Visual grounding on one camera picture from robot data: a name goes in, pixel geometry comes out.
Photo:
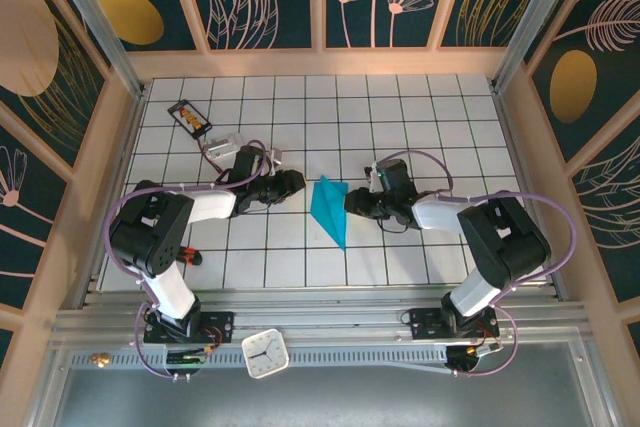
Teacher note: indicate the blue cloth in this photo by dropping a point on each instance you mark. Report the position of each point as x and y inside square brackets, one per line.
[330, 212]

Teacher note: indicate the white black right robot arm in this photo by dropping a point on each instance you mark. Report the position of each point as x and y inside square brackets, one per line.
[440, 214]

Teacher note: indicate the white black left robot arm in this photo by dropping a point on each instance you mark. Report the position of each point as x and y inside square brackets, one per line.
[210, 206]

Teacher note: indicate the white square clock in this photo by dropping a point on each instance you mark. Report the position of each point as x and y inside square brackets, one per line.
[265, 353]

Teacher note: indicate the grey metal sheet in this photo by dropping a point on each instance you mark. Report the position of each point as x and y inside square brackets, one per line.
[350, 397]

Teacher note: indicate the clear plastic box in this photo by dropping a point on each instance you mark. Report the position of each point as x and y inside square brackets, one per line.
[222, 142]

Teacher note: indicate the orange black hand tool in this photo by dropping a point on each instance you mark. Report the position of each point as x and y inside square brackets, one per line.
[190, 256]

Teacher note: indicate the black board with yellow connectors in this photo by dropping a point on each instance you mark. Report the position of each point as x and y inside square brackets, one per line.
[190, 118]

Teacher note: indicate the small electronics board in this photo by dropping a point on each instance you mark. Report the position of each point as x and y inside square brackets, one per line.
[182, 358]
[462, 359]

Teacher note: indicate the brass knob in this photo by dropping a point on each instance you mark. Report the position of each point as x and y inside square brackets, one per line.
[101, 360]

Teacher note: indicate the aluminium frame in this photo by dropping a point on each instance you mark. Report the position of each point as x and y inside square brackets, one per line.
[320, 319]

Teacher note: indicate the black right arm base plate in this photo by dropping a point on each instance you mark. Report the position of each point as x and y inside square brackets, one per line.
[425, 324]

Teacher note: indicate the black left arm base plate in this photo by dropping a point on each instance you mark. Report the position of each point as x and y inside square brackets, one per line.
[222, 324]

